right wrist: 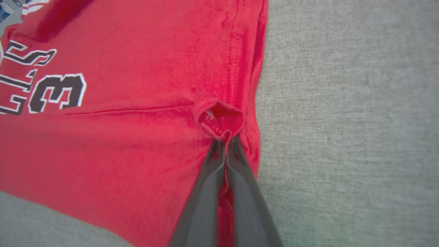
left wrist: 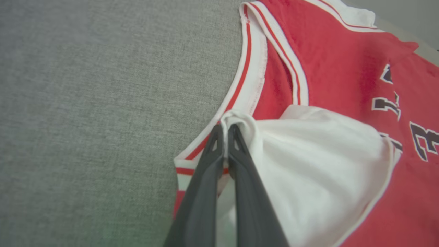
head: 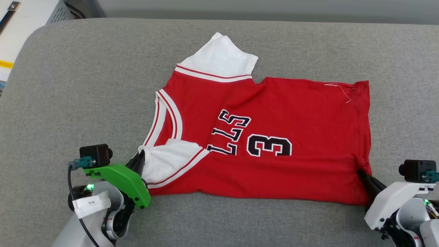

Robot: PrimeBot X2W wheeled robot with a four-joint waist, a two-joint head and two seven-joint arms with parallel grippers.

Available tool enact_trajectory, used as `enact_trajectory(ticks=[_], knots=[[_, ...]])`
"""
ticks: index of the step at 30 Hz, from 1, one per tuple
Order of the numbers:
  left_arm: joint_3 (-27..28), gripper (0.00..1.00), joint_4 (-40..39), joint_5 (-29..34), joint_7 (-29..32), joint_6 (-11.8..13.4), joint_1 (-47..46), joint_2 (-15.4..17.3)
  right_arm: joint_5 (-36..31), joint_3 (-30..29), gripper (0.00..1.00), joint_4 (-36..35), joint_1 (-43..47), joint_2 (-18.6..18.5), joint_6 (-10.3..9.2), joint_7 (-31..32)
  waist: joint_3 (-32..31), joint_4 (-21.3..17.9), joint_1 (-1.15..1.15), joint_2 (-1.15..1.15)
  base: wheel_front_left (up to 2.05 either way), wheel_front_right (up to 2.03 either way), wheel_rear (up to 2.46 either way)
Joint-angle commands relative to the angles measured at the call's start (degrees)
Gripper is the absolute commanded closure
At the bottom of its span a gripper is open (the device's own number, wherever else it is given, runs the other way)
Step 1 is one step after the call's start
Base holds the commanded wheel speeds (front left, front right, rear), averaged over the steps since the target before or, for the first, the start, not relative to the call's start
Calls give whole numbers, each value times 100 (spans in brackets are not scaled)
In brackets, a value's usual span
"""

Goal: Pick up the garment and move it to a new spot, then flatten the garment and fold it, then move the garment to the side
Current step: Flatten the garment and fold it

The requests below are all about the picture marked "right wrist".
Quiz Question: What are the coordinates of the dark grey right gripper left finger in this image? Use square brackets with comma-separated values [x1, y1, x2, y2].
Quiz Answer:
[168, 137, 227, 247]

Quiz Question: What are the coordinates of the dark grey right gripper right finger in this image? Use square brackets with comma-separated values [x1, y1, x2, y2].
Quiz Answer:
[225, 136, 284, 247]

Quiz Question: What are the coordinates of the red and white sports jersey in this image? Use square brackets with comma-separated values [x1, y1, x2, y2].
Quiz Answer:
[0, 0, 269, 247]

